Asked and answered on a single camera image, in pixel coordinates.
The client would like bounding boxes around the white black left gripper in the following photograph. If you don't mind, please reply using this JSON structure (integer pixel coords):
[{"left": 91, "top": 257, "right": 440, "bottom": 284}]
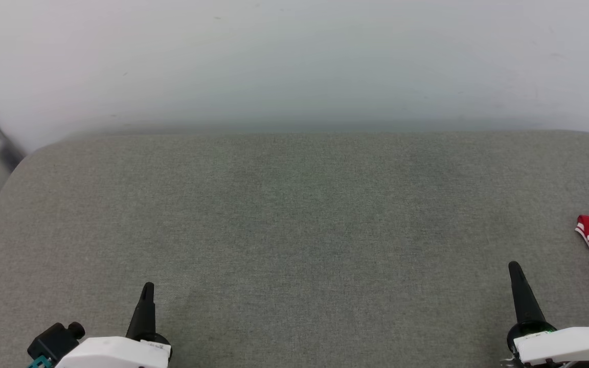
[{"left": 54, "top": 282, "right": 172, "bottom": 368}]

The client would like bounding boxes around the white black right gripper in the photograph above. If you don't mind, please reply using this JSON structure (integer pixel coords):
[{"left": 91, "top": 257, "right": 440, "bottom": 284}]
[{"left": 502, "top": 262, "right": 589, "bottom": 368}]

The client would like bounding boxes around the grey fabric sofa cushion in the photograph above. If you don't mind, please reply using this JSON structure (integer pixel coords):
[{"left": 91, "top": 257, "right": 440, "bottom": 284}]
[{"left": 0, "top": 130, "right": 589, "bottom": 368}]

